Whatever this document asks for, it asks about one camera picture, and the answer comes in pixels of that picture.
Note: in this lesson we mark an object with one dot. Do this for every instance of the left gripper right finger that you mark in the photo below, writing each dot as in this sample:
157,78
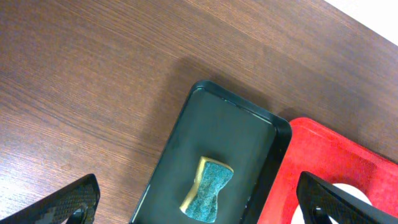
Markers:
321,201

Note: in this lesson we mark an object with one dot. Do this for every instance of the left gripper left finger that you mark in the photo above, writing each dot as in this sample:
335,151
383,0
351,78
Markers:
75,203

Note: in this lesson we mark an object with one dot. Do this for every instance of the white plate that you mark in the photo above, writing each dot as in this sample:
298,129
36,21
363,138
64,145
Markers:
297,217

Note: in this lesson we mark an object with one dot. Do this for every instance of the green and yellow sponge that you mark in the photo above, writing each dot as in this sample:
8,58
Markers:
201,202

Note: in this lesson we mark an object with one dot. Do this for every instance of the red plastic tray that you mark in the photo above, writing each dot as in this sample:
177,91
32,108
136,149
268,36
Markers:
335,159

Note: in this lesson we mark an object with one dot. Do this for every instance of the black plastic tray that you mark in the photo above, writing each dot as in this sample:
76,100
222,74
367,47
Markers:
218,124

